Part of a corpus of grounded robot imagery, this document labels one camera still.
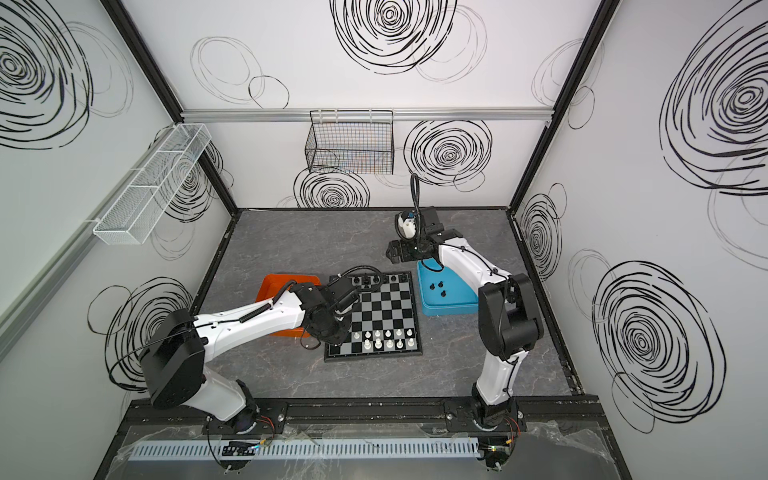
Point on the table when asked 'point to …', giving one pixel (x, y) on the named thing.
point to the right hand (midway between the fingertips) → (398, 249)
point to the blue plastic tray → (460, 299)
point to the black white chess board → (384, 321)
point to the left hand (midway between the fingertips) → (344, 338)
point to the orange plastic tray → (272, 284)
